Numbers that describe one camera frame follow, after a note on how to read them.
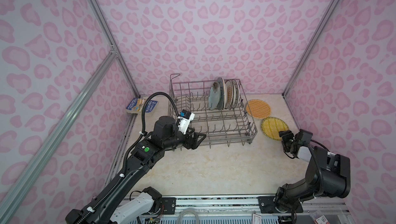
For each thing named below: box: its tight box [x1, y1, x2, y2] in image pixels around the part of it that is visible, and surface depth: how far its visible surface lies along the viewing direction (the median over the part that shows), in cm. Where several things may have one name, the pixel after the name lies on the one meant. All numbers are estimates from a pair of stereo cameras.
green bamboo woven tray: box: [260, 116, 290, 141], surface depth 103 cm
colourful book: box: [125, 97, 159, 115], surface depth 112 cm
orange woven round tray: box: [245, 99, 272, 119], surface depth 113 cm
